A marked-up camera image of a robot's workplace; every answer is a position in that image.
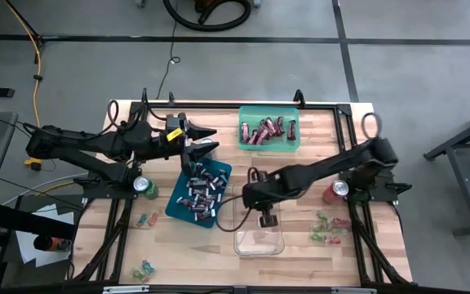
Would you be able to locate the yellow extension cord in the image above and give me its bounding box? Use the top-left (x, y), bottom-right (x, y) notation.
top-left (5, 0), bottom-right (44, 172)

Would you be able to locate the green soda can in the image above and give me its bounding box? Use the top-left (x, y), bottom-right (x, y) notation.
top-left (132, 175), bottom-right (160, 201)

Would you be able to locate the mint green plastic bin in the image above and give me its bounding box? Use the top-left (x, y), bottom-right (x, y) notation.
top-left (237, 105), bottom-right (302, 154)

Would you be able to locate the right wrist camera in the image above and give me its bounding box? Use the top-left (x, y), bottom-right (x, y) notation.
top-left (259, 207), bottom-right (280, 229)

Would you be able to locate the black aluminium table frame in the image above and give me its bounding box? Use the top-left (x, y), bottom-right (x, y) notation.
top-left (66, 99), bottom-right (415, 287)

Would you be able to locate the white cable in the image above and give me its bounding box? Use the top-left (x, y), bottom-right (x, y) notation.
top-left (0, 173), bottom-right (91, 207)

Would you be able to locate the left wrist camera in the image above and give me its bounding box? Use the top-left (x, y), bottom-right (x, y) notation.
top-left (165, 113), bottom-right (188, 132)

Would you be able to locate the clear plastic bin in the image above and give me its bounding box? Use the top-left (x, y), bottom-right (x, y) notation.
top-left (233, 182), bottom-right (286, 257)

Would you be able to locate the white paper sheet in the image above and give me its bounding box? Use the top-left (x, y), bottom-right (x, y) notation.
top-left (14, 203), bottom-right (76, 269)

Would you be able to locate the red soda can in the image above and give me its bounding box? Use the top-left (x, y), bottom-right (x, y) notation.
top-left (321, 179), bottom-right (350, 205)

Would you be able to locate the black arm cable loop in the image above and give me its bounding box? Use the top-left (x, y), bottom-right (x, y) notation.
top-left (107, 99), bottom-right (122, 132)
top-left (360, 112), bottom-right (384, 140)

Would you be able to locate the black corrugated hose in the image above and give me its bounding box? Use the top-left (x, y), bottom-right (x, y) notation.
top-left (162, 0), bottom-right (253, 33)

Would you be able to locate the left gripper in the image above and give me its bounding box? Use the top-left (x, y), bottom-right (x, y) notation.
top-left (151, 120), bottom-right (221, 163)

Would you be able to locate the blue plastic bin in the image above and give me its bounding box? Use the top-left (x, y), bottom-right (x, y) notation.
top-left (164, 156), bottom-right (233, 229)

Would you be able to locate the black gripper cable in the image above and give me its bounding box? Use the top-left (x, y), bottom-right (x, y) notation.
top-left (214, 191), bottom-right (256, 234)

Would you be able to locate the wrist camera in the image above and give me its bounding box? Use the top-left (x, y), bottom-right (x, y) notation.
top-left (259, 207), bottom-right (280, 229)
top-left (165, 113), bottom-right (188, 132)

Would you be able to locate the thin black floor cable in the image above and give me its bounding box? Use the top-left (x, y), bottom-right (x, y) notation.
top-left (155, 0), bottom-right (181, 101)

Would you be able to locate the black orange bottle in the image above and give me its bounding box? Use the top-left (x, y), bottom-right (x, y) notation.
top-left (33, 234), bottom-right (73, 253)

